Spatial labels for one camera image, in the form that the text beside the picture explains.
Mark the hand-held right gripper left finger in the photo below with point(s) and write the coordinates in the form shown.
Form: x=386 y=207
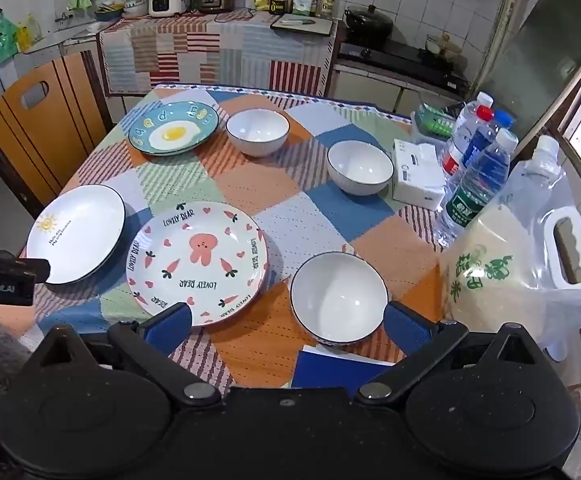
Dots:
x=170 y=321

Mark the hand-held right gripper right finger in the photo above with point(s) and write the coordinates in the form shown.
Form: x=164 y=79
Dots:
x=405 y=322

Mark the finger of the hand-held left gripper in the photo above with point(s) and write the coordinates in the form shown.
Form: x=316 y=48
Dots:
x=35 y=271

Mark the white sun print plate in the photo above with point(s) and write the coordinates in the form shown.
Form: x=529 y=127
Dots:
x=75 y=232

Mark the pink rabbit print plate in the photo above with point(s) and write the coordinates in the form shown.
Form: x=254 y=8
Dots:
x=198 y=262

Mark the white bowl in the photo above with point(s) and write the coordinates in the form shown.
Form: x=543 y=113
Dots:
x=360 y=166
x=339 y=297
x=258 y=131

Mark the blue fried egg plate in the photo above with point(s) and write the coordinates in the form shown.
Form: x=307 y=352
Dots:
x=173 y=127

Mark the stack of counter bowls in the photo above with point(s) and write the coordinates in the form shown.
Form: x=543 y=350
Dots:
x=136 y=4

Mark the blue notebook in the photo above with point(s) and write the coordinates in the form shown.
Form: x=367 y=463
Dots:
x=335 y=367

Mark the green label water bottle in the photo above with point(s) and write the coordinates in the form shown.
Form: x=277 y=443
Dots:
x=470 y=195

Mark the white tissue pack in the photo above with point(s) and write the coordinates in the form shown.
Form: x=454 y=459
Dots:
x=418 y=175

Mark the wooden chair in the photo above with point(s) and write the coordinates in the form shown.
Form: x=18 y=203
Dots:
x=45 y=110

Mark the red cap water bottle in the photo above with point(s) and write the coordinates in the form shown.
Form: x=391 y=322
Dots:
x=454 y=160

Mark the clear plastic bag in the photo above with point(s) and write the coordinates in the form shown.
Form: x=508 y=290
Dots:
x=580 y=315

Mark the blue cap water bottle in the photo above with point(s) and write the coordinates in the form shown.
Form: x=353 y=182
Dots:
x=480 y=142

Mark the green plastic basket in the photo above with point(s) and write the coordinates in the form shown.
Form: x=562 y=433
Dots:
x=433 y=120

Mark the white cap clear bottle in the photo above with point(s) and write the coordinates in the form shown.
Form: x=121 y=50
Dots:
x=465 y=120

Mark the green detergent bottle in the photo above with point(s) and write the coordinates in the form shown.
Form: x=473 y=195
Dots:
x=4 y=37

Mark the yellow detergent bottle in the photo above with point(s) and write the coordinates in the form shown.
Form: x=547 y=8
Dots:
x=28 y=32

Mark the sink faucet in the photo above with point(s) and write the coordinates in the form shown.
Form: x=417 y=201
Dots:
x=62 y=17

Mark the black gas stove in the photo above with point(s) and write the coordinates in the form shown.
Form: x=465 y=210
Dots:
x=405 y=62

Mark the blue counter bowl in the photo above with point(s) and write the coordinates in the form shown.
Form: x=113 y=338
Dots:
x=108 y=12

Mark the striped counter cloth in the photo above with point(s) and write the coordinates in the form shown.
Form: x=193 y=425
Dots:
x=210 y=50

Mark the glass cooking pot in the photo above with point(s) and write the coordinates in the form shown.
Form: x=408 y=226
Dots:
x=443 y=46

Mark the metal panel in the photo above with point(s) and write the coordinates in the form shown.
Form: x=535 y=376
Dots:
x=540 y=60

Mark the white rice cooker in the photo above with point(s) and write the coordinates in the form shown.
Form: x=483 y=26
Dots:
x=168 y=2

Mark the black wok with lid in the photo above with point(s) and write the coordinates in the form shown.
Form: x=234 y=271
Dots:
x=368 y=22

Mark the cutting board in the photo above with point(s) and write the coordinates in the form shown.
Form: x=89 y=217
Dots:
x=320 y=27

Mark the kitchen knife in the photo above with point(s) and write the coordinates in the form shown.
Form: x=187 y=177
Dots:
x=298 y=22

